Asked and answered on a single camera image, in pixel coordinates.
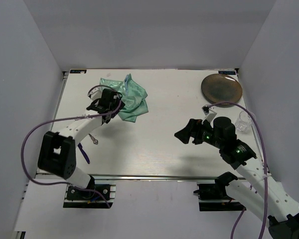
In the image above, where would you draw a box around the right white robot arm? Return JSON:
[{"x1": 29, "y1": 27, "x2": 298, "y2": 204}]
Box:
[{"x1": 174, "y1": 117, "x2": 299, "y2": 239}]

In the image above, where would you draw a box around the clear glass cup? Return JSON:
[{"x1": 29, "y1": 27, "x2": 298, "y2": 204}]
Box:
[{"x1": 235, "y1": 111, "x2": 253, "y2": 133}]

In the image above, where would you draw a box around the purple knife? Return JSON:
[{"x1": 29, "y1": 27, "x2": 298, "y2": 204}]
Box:
[{"x1": 78, "y1": 143, "x2": 90, "y2": 164}]

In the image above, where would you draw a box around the right table corner sticker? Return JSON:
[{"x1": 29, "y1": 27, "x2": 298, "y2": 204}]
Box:
[{"x1": 218, "y1": 71, "x2": 236, "y2": 75}]

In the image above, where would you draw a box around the table corner sticker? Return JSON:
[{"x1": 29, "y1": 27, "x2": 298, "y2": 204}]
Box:
[
  {"x1": 69, "y1": 69, "x2": 87, "y2": 74},
  {"x1": 218, "y1": 71, "x2": 236, "y2": 75}
]

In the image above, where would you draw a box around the brown ceramic plate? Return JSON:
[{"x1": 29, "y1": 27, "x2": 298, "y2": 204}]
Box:
[{"x1": 201, "y1": 73, "x2": 243, "y2": 104}]

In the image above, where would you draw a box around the green satin cloth napkin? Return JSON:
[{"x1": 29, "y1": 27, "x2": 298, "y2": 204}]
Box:
[{"x1": 100, "y1": 74, "x2": 149, "y2": 122}]

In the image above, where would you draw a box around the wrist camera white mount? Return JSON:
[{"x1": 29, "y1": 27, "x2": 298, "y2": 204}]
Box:
[
  {"x1": 202, "y1": 105, "x2": 217, "y2": 123},
  {"x1": 87, "y1": 87, "x2": 102, "y2": 101}
]

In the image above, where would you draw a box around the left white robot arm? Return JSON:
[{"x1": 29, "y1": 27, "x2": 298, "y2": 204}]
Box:
[{"x1": 38, "y1": 87, "x2": 125, "y2": 199}]

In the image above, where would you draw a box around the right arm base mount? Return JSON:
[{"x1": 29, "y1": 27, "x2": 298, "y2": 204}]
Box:
[{"x1": 193, "y1": 183, "x2": 244, "y2": 212}]

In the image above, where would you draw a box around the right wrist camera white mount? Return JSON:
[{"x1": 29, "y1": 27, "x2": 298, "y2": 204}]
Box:
[{"x1": 202, "y1": 105, "x2": 217, "y2": 123}]

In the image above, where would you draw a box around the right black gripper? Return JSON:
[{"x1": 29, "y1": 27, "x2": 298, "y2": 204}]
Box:
[{"x1": 174, "y1": 118, "x2": 224, "y2": 149}]

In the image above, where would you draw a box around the ornate iridescent fork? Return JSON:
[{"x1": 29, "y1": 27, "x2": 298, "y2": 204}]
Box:
[{"x1": 89, "y1": 134, "x2": 99, "y2": 145}]

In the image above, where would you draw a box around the left table corner sticker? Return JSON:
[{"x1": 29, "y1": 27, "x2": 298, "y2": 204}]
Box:
[{"x1": 69, "y1": 69, "x2": 87, "y2": 74}]

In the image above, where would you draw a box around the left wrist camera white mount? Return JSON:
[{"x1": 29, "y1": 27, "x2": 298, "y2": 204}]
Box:
[{"x1": 87, "y1": 87, "x2": 102, "y2": 101}]

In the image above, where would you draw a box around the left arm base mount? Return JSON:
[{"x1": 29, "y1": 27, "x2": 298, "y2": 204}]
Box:
[{"x1": 63, "y1": 182, "x2": 116, "y2": 209}]

